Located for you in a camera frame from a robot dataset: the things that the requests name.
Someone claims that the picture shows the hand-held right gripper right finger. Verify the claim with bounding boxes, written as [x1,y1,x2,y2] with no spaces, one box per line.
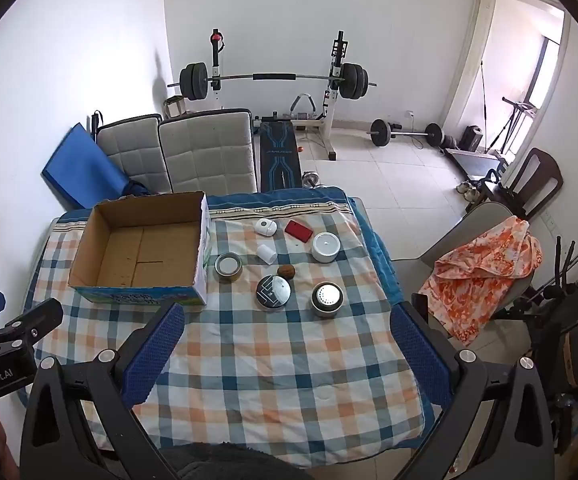
[390,294,562,480]

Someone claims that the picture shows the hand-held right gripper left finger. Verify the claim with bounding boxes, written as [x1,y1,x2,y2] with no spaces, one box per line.
[19,302,186,480]

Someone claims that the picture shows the steel cup with perforated lid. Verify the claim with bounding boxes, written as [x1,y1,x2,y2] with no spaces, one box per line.
[311,282,345,318]

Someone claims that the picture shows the amber jar with white lid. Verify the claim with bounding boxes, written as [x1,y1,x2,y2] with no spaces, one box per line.
[214,252,243,282]

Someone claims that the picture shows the jar with black patterned lid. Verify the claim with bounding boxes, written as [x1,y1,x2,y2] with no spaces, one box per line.
[255,275,292,310]

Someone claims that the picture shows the white round lidded container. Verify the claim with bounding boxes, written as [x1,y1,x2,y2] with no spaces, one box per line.
[311,232,341,264]

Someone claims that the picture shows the orange floral cloth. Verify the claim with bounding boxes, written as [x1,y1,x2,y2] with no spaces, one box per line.
[417,216,543,345]

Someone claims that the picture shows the grey chair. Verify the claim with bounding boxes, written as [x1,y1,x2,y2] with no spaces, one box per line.
[391,201,535,353]

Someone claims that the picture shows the plaid blanket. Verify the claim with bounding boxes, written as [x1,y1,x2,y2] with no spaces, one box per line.
[21,186,442,468]

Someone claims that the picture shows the black exercise bike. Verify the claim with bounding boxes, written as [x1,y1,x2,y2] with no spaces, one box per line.
[494,222,578,456]

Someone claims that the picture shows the blue foam mat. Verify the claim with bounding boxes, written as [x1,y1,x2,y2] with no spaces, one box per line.
[41,122,151,211]

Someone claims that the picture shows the small red box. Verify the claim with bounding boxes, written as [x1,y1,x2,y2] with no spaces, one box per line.
[284,219,314,243]

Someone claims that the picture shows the grey quilted cushions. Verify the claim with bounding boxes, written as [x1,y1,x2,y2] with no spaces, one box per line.
[158,108,260,196]

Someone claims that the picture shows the brown wooden chair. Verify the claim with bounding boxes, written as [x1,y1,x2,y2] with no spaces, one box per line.
[496,147,565,222]

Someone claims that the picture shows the black floor appliance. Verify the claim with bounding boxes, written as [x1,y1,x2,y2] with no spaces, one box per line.
[462,126,484,152]

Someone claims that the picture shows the short barbell with black plates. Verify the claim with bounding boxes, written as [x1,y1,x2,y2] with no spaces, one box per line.
[366,118,445,150]

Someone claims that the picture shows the black weight bench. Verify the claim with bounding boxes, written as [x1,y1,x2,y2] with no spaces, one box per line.
[259,120,303,192]

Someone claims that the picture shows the small brown cardboard box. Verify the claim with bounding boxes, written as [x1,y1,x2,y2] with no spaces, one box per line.
[164,95,189,120]

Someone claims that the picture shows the white barbell rack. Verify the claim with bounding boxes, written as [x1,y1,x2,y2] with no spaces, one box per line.
[208,29,351,162]

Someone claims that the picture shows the grey handled exercise device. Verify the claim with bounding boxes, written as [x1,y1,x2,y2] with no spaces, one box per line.
[289,93,320,124]

